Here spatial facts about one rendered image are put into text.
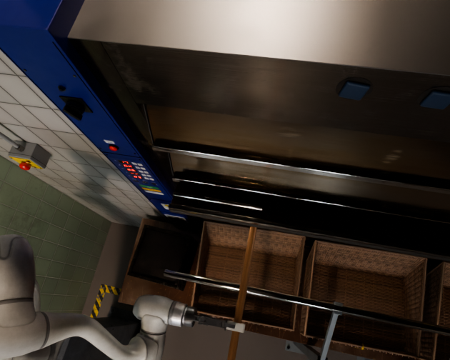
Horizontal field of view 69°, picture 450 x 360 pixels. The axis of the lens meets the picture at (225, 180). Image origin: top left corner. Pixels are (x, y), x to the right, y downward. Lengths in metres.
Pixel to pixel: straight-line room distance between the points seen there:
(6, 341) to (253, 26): 0.94
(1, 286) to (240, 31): 0.86
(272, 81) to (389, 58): 0.21
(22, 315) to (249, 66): 0.85
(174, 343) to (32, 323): 1.68
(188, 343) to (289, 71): 2.24
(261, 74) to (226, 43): 0.09
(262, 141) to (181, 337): 1.97
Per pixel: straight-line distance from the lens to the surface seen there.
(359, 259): 1.96
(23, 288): 1.07
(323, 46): 0.66
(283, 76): 0.67
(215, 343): 2.60
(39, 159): 1.50
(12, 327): 1.06
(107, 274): 2.83
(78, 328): 1.18
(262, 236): 1.84
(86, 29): 0.77
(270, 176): 1.13
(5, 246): 1.10
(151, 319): 1.40
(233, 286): 1.41
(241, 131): 0.89
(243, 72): 0.68
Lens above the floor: 2.58
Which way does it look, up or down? 68 degrees down
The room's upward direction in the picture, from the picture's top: 13 degrees counter-clockwise
